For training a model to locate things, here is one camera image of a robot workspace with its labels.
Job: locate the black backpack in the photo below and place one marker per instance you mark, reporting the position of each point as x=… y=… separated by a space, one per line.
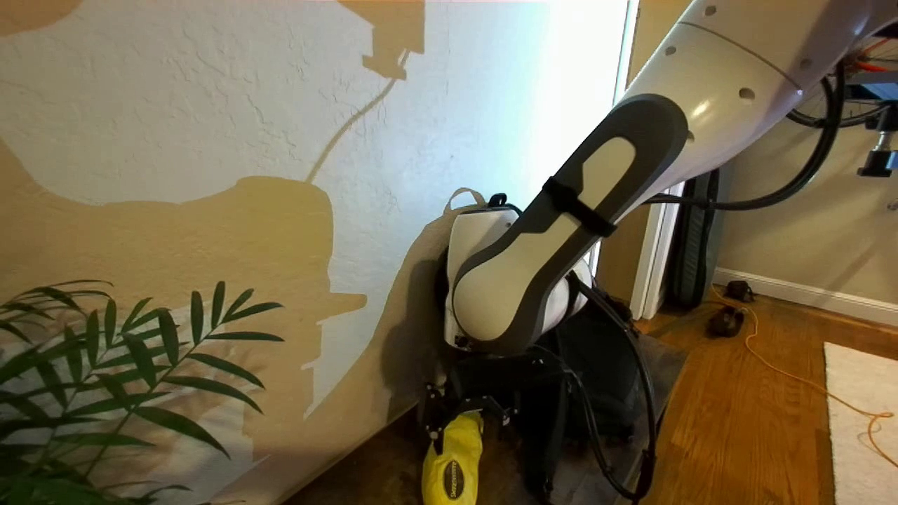
x=603 y=373

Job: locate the green palm houseplant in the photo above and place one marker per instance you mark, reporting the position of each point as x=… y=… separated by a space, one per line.
x=102 y=373

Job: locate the blue and black bike stand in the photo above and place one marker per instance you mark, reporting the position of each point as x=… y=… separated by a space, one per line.
x=878 y=113

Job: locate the white rug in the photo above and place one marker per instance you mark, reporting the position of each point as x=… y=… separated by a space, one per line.
x=864 y=429

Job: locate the tall black bag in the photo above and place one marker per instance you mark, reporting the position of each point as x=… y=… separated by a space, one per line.
x=694 y=241

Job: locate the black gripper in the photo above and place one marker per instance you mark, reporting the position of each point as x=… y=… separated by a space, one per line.
x=505 y=380

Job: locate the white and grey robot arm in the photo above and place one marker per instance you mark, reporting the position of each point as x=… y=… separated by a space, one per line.
x=654 y=120

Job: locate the dark shoe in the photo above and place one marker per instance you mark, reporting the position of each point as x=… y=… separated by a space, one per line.
x=739 y=289
x=724 y=319

